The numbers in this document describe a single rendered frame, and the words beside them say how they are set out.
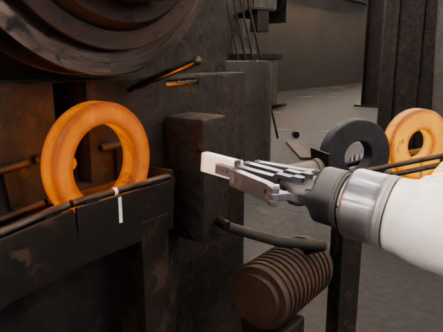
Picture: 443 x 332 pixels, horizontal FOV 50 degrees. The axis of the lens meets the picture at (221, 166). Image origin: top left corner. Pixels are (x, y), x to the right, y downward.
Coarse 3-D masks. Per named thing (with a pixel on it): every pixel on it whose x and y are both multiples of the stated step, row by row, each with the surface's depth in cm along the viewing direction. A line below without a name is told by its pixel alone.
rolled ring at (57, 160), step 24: (72, 120) 65; (96, 120) 68; (120, 120) 72; (48, 144) 64; (72, 144) 65; (144, 144) 77; (48, 168) 64; (72, 168) 66; (144, 168) 77; (48, 192) 66; (72, 192) 66
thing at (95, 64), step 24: (0, 0) 53; (192, 0) 78; (0, 24) 53; (24, 24) 56; (24, 48) 57; (48, 48) 58; (72, 48) 61; (144, 48) 71; (168, 48) 75; (96, 72) 65; (120, 72) 68
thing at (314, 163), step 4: (312, 160) 97; (316, 160) 96; (320, 160) 96; (284, 164) 95; (292, 164) 96; (296, 164) 96; (300, 164) 95; (304, 164) 95; (308, 164) 95; (312, 164) 96; (316, 164) 96; (320, 164) 95; (308, 168) 95; (312, 168) 95; (316, 168) 95; (320, 168) 95
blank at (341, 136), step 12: (348, 120) 98; (360, 120) 97; (336, 132) 96; (348, 132) 96; (360, 132) 97; (372, 132) 98; (384, 132) 99; (324, 144) 97; (336, 144) 96; (348, 144) 97; (372, 144) 99; (384, 144) 99; (336, 156) 96; (372, 156) 99; (384, 156) 100; (348, 168) 98; (360, 168) 100
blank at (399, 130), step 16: (416, 112) 100; (432, 112) 101; (400, 128) 100; (416, 128) 101; (432, 128) 102; (400, 144) 101; (432, 144) 103; (400, 160) 102; (432, 160) 104; (416, 176) 104
